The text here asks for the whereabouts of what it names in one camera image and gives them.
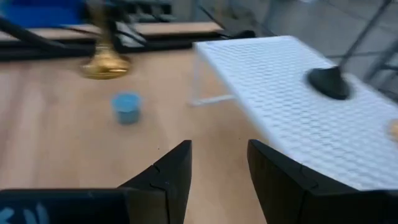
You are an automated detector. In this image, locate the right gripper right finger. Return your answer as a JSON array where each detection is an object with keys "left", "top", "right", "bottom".
[{"left": 247, "top": 138, "right": 398, "bottom": 224}]

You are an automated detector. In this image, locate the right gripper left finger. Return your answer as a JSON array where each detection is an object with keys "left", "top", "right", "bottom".
[{"left": 0, "top": 139, "right": 193, "bottom": 224}]

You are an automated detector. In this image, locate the black candlestick holder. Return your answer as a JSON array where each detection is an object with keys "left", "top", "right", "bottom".
[{"left": 306, "top": 0, "right": 393, "bottom": 101}]

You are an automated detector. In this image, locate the tall gold candlestick holder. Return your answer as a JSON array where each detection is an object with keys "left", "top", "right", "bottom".
[{"left": 80, "top": 0, "right": 132, "bottom": 80}]

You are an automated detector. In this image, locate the white perforated metal shelf riser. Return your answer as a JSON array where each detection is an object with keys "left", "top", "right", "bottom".
[{"left": 188, "top": 35, "right": 398, "bottom": 192}]

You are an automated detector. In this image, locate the wooden table in background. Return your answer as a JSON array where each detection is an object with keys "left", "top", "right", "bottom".
[{"left": 0, "top": 21, "right": 224, "bottom": 42}]

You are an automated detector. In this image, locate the grey metal stand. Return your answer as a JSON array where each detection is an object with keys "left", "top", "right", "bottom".
[{"left": 326, "top": 0, "right": 398, "bottom": 94}]

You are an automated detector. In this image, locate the blue bin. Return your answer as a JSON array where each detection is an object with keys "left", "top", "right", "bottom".
[{"left": 0, "top": 0, "right": 87, "bottom": 29}]

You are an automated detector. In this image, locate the black aluminium table frame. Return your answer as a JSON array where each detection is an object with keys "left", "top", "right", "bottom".
[{"left": 0, "top": 17, "right": 256, "bottom": 62}]

